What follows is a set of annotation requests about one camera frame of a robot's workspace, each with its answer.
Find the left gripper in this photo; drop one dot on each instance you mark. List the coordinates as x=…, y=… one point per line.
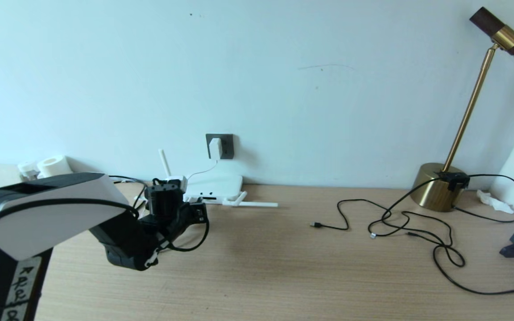
x=192, y=214

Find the white power adapter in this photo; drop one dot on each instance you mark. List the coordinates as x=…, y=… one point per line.
x=215, y=149

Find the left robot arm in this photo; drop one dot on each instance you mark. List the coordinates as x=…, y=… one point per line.
x=51, y=223

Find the white power adapter plug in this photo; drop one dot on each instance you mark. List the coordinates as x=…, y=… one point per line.
x=176, y=181

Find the white router with antennas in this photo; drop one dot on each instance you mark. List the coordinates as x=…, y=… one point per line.
x=221, y=185

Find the white toilet paper roll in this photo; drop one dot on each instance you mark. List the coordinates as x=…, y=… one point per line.
x=54, y=166

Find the small clear jar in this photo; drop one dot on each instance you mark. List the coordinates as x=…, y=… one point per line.
x=27, y=169

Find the brass desk lamp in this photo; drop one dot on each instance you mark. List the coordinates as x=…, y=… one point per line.
x=431, y=191

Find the crumpled white tissue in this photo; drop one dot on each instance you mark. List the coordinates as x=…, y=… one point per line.
x=495, y=203

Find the grey wall socket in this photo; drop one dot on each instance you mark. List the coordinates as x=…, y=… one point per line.
x=228, y=147

